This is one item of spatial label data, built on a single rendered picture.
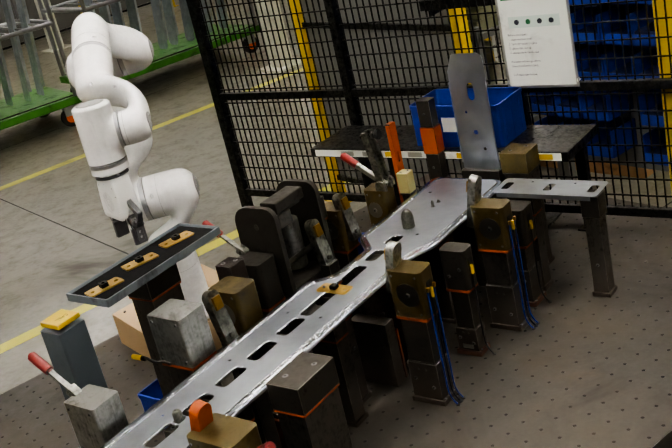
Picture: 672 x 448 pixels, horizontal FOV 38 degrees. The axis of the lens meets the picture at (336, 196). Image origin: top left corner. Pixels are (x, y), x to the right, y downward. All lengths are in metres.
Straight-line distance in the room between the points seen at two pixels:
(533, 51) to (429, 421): 1.19
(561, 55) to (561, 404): 1.09
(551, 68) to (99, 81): 1.33
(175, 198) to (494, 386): 0.97
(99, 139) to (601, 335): 1.28
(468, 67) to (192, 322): 1.10
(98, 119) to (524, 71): 1.35
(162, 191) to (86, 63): 0.49
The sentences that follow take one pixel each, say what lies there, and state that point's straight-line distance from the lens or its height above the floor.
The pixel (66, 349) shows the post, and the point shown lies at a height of 1.10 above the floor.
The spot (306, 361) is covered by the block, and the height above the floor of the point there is 1.03.
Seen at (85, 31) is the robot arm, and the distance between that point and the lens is 2.38.
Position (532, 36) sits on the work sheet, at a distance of 2.90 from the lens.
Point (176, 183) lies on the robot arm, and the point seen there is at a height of 1.20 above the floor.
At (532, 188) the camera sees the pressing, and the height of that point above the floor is 1.00.
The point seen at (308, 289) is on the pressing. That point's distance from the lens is 2.28.
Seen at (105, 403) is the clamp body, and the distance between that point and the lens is 1.95.
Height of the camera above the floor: 1.97
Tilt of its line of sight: 20 degrees down
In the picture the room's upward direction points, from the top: 13 degrees counter-clockwise
